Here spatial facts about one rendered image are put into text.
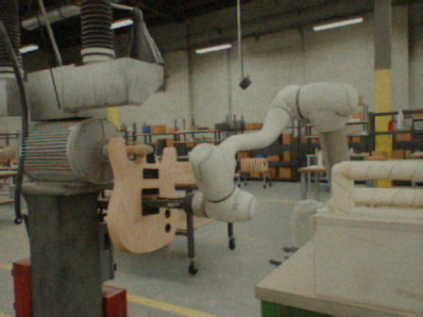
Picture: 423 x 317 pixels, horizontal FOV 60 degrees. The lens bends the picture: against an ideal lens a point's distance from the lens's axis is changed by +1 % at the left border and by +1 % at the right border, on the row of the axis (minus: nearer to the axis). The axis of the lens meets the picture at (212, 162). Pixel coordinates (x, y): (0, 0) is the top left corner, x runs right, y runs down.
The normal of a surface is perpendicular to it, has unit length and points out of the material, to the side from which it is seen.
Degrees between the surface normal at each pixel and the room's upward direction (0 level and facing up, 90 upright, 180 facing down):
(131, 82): 90
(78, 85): 90
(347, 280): 90
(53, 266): 90
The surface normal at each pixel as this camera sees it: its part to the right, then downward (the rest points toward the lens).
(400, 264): -0.48, 0.06
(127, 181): 0.86, -0.04
